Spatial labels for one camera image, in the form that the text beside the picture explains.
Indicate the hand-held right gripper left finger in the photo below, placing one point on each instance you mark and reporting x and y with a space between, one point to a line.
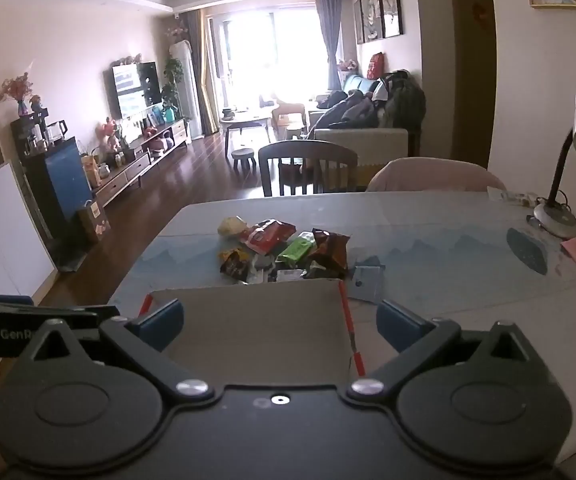
160 326

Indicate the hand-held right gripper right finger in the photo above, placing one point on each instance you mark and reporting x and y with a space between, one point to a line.
398 326

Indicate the light blue snack packet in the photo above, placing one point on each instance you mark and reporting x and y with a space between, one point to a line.
368 284

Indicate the dark brown snack packet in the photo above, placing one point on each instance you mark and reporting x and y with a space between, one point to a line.
235 266

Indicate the white cardboard box red edges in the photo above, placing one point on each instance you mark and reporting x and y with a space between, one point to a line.
258 330

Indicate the red-brown foil snack packet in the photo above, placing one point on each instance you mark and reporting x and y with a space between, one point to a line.
330 250

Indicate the white storage cabinet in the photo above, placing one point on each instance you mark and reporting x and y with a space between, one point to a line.
2 230

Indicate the small white snack packet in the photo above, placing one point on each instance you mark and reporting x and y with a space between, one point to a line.
262 276

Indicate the silver-white snack packet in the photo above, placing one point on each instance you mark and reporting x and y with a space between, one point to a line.
289 275

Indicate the pale yellow snack packet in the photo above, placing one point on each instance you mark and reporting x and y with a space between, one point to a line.
230 227

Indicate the grey snack packet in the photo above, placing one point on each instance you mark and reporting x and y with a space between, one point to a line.
263 261

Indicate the green snack packet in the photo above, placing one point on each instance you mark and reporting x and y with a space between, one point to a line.
298 249

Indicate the red snack packet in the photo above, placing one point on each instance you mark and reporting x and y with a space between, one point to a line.
268 235

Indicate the dark blue table mat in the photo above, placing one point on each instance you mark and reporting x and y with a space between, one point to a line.
525 250

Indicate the wooden television cabinet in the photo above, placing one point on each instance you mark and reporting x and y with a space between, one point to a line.
127 175

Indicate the pink upholstered chair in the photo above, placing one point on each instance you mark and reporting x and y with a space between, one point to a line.
433 175

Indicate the black water dispenser cabinet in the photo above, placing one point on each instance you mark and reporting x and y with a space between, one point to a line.
62 180

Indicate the beige sofa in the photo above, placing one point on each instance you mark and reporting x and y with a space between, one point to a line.
363 142

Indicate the small dark stool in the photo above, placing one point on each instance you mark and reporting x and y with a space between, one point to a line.
243 154

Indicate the dark wooden chair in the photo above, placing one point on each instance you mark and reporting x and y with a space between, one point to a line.
308 149

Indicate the pile of dark clothes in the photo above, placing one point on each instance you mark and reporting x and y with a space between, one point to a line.
348 110

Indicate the round coffee table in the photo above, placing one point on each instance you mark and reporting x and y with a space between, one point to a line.
245 120

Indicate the dark backpack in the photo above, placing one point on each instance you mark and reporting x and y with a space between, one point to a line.
403 100

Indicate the white floor air conditioner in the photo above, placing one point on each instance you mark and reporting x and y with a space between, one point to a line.
187 95

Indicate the flat screen television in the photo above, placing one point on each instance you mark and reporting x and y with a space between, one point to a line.
135 87

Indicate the pink flowers in vase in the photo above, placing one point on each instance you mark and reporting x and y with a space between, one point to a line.
17 87

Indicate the small wooden chair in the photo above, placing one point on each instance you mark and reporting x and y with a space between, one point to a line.
288 108

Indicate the green potted plant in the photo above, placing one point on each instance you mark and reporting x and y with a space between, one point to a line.
172 80

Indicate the brown wooden door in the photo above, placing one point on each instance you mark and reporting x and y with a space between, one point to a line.
473 85

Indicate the brown curtain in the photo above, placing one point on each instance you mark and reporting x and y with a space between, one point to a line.
202 70

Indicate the red cushion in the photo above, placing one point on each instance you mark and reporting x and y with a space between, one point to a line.
376 66

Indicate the blue-grey curtain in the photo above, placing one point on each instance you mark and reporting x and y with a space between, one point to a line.
330 35

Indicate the small framed wall picture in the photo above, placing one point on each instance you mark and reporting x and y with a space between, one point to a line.
359 21

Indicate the medium framed wall picture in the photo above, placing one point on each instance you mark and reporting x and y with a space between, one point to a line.
372 12

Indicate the large framed wall picture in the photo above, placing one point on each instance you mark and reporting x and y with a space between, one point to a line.
390 4

